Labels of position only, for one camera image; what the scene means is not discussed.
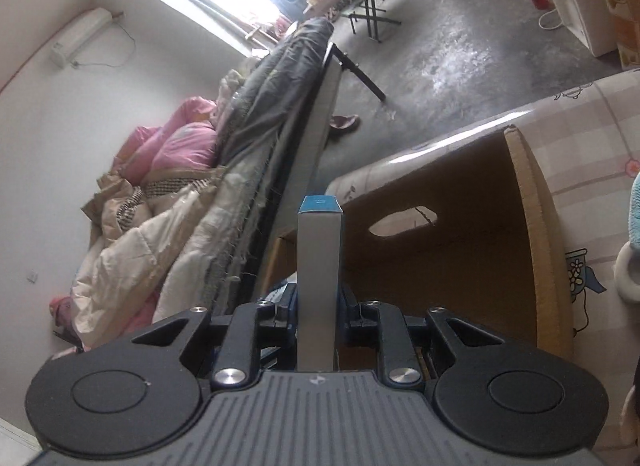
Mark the bed with grey mattress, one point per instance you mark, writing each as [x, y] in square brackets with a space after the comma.
[256, 132]

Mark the pink white plush toy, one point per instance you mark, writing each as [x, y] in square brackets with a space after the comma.
[626, 274]

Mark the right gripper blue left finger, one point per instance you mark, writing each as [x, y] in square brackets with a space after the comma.
[277, 313]

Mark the white air conditioner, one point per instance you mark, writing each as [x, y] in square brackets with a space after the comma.
[75, 36]

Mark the grey blue box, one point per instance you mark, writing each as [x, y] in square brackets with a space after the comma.
[319, 262]

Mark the folding stool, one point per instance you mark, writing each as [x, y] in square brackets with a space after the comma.
[372, 15]

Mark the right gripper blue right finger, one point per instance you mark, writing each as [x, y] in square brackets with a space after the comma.
[358, 321]

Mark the brown cardboard box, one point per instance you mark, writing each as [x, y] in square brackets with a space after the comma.
[474, 231]

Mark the dark slipper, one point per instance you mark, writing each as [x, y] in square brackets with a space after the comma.
[340, 125]

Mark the teal knitted cloth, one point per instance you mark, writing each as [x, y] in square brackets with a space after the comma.
[634, 215]

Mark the pink quilt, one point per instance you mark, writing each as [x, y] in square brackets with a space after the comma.
[186, 141]

